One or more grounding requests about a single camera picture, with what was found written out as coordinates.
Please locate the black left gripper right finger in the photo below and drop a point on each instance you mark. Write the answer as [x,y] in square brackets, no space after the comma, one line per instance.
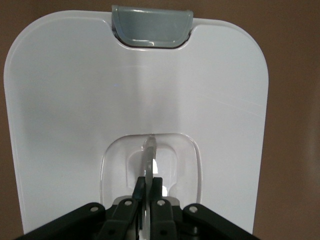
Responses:
[162,217]

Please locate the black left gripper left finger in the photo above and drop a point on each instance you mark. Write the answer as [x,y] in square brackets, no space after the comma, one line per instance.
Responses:
[125,217]

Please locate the white plastic box lid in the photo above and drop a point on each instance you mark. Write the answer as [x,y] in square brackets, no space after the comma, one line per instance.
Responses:
[75,100]

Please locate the brown table mat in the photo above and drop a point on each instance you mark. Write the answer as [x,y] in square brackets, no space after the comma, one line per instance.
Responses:
[295,75]

